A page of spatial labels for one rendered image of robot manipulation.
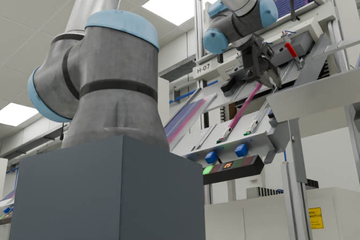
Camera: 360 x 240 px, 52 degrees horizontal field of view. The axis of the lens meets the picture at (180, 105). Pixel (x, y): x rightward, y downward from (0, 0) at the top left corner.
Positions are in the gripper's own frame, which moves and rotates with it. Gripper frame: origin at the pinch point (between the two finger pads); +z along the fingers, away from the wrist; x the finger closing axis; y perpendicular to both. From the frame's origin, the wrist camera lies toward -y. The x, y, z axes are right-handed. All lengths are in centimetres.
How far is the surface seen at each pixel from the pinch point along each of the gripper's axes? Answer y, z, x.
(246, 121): -17.1, -3.0, 5.8
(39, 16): 193, -75, 302
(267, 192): -16.4, 32.9, 21.0
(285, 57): 21.3, 2.6, 1.7
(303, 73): 2.4, 0.3, -9.8
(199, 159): -32.0, -5.7, 17.7
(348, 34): 60, 26, -10
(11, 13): 180, -97, 318
